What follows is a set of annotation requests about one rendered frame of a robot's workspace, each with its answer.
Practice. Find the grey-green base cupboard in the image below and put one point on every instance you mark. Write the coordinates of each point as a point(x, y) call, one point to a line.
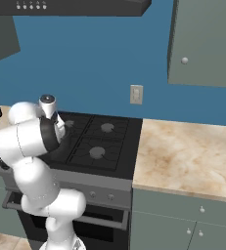
point(0, 208)

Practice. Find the grey-green wall cupboard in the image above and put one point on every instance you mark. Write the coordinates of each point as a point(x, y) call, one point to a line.
point(0, 39)

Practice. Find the grey-green wall cupboard door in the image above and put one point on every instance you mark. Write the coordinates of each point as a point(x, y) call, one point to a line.
point(205, 42)

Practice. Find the dark range hood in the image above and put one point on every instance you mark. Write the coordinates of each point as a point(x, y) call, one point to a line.
point(68, 7)

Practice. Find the grey stove knob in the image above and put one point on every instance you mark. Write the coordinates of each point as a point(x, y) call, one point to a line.
point(92, 194)
point(111, 196)

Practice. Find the white round cupboard knob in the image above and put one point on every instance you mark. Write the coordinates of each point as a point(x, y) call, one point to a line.
point(200, 233)
point(184, 60)
point(189, 231)

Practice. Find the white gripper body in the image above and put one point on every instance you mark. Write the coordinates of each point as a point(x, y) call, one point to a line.
point(60, 126)

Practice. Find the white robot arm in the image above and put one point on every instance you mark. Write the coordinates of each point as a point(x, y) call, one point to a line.
point(26, 140)

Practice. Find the white round drawer knob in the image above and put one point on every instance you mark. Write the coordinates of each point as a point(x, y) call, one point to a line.
point(202, 209)

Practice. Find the black gas stove range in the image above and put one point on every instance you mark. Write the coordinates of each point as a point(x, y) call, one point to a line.
point(98, 153)

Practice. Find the grey-green base cupboard door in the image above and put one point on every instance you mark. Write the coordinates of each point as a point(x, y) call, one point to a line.
point(218, 239)
point(160, 232)

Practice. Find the black oven door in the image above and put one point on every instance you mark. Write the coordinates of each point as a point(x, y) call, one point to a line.
point(101, 232)

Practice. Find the beige wall switch plate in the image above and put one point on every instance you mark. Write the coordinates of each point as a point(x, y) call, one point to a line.
point(136, 94)

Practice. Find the grey-green drawer front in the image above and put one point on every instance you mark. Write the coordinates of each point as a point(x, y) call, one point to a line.
point(170, 205)

